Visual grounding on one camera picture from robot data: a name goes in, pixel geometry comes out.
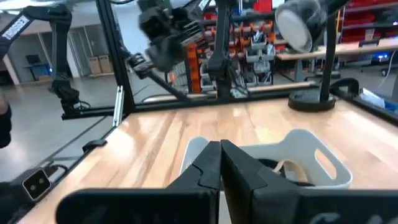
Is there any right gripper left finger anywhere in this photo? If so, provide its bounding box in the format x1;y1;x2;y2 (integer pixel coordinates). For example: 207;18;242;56
55;140;223;224

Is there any wooden workbench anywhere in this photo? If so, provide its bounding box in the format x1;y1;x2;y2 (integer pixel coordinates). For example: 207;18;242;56
275;36;398;82

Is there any silver metal bracket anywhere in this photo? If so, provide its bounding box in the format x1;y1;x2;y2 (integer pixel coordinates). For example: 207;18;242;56
112;85;125;128

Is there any red storage shelf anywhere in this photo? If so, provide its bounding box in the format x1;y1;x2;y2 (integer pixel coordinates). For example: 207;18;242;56
337;0;398;44

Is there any tan rubber band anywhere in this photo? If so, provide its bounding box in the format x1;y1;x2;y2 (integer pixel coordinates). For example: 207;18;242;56
272;159;309;184

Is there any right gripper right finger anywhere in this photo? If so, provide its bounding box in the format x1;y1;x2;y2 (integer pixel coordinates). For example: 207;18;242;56
220;139;398;224

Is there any brown cardboard box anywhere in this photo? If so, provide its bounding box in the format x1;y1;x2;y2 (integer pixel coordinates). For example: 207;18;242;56
88;55;102;75
98;54;113;74

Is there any parts shelf with bins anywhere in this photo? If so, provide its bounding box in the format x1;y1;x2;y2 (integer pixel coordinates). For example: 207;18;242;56
167;0;279;94

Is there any dark monitor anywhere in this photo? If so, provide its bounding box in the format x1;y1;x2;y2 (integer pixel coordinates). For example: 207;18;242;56
25;54;42;65

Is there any white plastic bin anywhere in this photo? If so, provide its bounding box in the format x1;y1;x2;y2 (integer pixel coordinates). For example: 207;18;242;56
179;128;354;224

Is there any white cable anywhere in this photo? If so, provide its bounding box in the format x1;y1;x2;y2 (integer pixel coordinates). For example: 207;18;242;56
374;49;398;91

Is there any black aluminium frame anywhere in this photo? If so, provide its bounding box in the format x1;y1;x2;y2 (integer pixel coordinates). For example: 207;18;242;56
0;0;398;187

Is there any black table clamp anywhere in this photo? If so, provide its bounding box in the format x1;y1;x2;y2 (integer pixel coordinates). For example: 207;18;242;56
81;139;108;154

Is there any person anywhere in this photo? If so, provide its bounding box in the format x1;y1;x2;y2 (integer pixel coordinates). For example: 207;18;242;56
0;90;12;149

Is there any white printed cardboard box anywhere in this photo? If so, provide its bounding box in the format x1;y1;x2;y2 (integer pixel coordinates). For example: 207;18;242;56
360;88;386;108

